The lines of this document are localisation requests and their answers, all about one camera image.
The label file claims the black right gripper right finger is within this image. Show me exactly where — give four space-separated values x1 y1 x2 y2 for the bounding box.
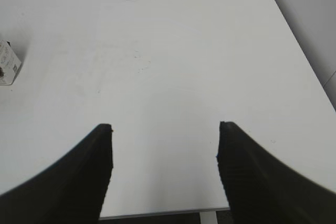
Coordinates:
217 122 335 223

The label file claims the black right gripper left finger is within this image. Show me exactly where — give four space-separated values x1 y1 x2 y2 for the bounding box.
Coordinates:
1 124 113 223

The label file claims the white strawberry yogurt bottle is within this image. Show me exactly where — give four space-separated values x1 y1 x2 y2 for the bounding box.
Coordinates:
0 40 22 86

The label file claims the table leg white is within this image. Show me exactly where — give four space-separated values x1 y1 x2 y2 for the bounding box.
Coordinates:
199 211 218 224

